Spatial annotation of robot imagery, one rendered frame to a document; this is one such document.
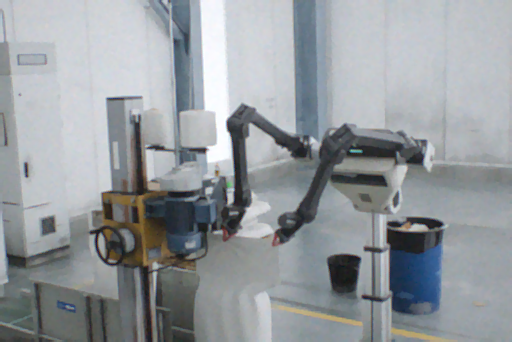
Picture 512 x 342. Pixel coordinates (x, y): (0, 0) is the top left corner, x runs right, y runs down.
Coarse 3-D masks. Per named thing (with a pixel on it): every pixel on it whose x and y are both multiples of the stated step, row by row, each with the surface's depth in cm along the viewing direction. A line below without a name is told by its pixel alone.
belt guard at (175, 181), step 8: (184, 168) 316; (192, 168) 314; (200, 168) 313; (168, 176) 293; (176, 176) 293; (184, 176) 292; (192, 176) 291; (200, 176) 292; (160, 184) 292; (168, 184) 287; (176, 184) 286; (184, 184) 286; (192, 184) 288; (200, 184) 292
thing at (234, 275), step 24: (216, 240) 330; (240, 240) 322; (264, 240) 314; (216, 264) 332; (240, 264) 324; (264, 264) 316; (216, 288) 328; (240, 288) 322; (264, 288) 317; (216, 312) 327; (240, 312) 320; (264, 312) 321; (216, 336) 330; (240, 336) 322; (264, 336) 321
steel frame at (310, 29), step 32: (160, 0) 846; (192, 0) 876; (320, 0) 1136; (192, 32) 880; (320, 32) 1143; (192, 64) 885; (320, 64) 1149; (192, 96) 906; (320, 96) 1156; (320, 128) 1164; (192, 160) 922
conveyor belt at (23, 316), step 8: (0, 304) 446; (8, 304) 445; (16, 304) 445; (24, 304) 444; (0, 312) 431; (8, 312) 431; (16, 312) 430; (24, 312) 430; (32, 312) 429; (0, 320) 417; (8, 320) 417; (16, 320) 416; (24, 320) 416; (32, 320) 415; (24, 328) 403; (32, 328) 403
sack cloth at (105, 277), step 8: (104, 248) 372; (96, 256) 373; (104, 256) 370; (96, 264) 369; (104, 264) 369; (152, 264) 355; (96, 272) 368; (104, 272) 366; (112, 272) 362; (96, 280) 370; (104, 280) 366; (112, 280) 362; (96, 288) 371; (104, 288) 367; (112, 288) 362; (112, 296) 362
